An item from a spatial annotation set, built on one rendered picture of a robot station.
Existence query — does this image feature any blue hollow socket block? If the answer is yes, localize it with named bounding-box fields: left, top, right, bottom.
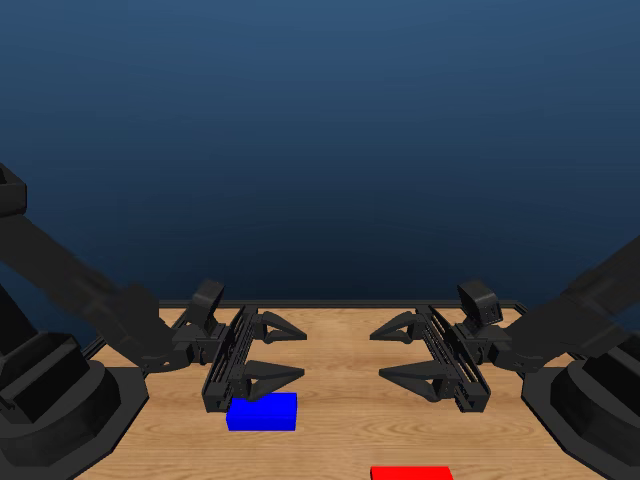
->
left=226, top=392, right=298, bottom=432

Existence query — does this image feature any thin red peg bar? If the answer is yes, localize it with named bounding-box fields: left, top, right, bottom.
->
left=370, top=466, right=454, bottom=480

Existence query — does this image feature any black table frame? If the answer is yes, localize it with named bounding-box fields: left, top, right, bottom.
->
left=82, top=298, right=586, bottom=362

